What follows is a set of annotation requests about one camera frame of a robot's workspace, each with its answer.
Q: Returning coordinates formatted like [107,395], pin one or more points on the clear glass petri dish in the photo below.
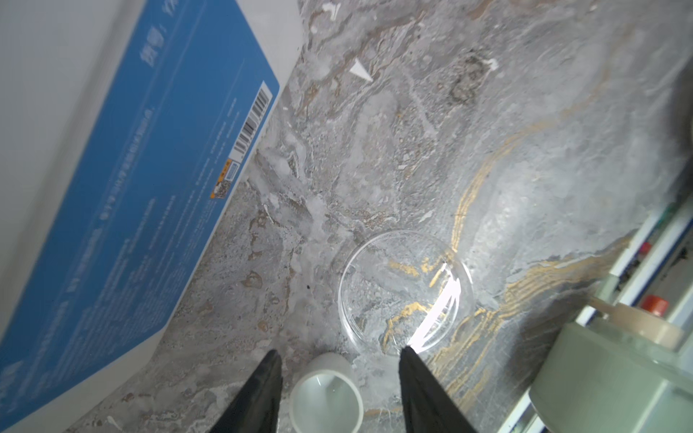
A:
[403,288]

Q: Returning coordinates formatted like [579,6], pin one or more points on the small white dish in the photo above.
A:
[326,398]

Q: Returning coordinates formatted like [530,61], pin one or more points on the white plastic storage bin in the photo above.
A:
[125,128]

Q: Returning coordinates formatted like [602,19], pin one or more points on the white green timer device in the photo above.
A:
[619,373]

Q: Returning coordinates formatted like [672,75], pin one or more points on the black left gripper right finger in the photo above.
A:
[426,405]

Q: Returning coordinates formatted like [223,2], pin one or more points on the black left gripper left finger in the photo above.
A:
[255,409]

